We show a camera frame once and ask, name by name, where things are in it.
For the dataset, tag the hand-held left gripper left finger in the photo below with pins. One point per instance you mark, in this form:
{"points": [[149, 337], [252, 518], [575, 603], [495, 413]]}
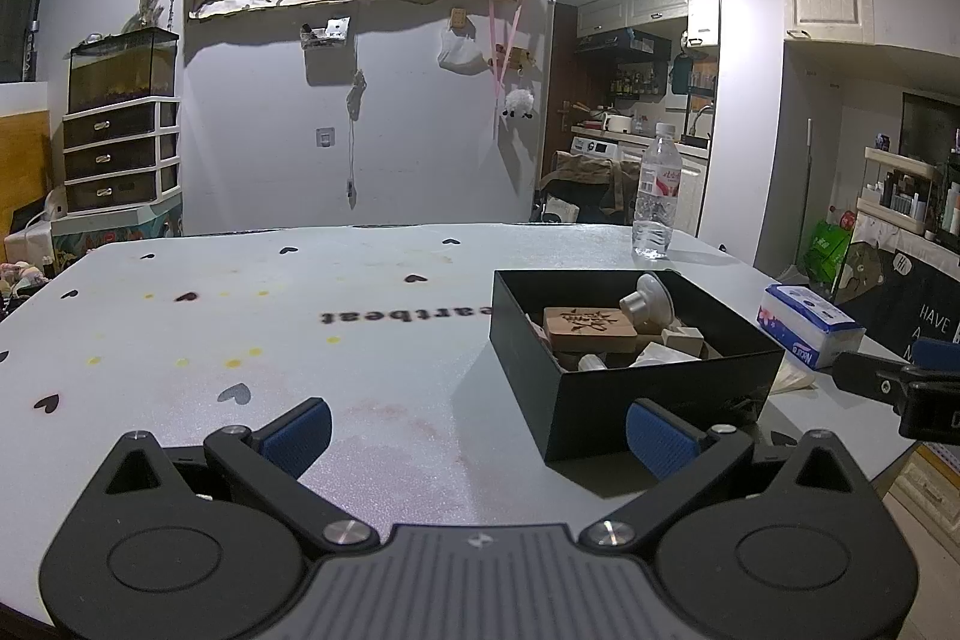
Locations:
{"points": [[294, 436]]}

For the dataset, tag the wall clip holder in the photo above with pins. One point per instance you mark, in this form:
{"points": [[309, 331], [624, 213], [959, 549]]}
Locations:
{"points": [[326, 31]]}

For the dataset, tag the crumpled white tissue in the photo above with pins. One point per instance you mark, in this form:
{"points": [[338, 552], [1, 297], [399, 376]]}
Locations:
{"points": [[793, 376]]}

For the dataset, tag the black box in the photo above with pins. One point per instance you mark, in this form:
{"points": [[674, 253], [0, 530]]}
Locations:
{"points": [[652, 407]]}

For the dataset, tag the green bag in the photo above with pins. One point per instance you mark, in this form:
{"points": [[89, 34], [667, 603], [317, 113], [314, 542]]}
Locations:
{"points": [[829, 251]]}

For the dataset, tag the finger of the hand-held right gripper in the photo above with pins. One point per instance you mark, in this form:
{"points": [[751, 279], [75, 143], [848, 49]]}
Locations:
{"points": [[870, 377], [937, 353]]}

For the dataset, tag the white wall plate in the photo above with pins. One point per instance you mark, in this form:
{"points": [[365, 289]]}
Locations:
{"points": [[324, 138]]}

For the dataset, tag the white plush sheep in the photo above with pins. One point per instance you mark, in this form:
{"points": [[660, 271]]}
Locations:
{"points": [[519, 104]]}

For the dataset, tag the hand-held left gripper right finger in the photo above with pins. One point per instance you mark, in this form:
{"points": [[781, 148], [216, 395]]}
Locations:
{"points": [[661, 441]]}

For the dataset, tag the white storage rack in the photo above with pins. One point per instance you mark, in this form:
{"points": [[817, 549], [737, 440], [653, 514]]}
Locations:
{"points": [[911, 194]]}

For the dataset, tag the white drawer unit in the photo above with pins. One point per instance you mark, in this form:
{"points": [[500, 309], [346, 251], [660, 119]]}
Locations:
{"points": [[120, 156]]}

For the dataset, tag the black printed cloth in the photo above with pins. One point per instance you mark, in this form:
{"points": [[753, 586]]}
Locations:
{"points": [[900, 295]]}

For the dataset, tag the pink ribbon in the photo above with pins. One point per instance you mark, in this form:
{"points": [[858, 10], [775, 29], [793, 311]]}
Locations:
{"points": [[502, 48]]}

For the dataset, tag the white suction cup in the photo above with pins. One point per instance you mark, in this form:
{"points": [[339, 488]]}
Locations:
{"points": [[649, 302]]}

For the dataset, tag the blue white tissue pack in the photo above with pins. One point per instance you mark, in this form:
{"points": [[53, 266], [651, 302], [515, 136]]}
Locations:
{"points": [[810, 325]]}

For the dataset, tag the clear water bottle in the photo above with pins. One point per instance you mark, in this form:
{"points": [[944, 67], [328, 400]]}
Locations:
{"points": [[658, 190]]}

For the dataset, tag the white box device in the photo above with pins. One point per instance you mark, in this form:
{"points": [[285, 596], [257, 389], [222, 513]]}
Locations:
{"points": [[34, 231]]}

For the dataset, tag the white washing machine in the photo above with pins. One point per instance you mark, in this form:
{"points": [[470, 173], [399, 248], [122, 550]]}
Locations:
{"points": [[596, 147]]}

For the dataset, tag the engraved wooden block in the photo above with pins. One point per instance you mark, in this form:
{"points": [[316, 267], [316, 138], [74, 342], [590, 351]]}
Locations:
{"points": [[589, 326]]}

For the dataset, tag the white hanging bag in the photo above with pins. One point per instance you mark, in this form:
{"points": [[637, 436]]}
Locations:
{"points": [[459, 54]]}

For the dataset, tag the glass fish tank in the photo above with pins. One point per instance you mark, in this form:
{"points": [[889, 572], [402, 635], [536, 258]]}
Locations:
{"points": [[124, 70]]}

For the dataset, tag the chair with brown coat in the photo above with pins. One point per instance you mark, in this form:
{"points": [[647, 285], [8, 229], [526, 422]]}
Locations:
{"points": [[589, 186]]}

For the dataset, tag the white rice cooker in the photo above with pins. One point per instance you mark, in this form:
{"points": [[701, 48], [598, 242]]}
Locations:
{"points": [[616, 123]]}

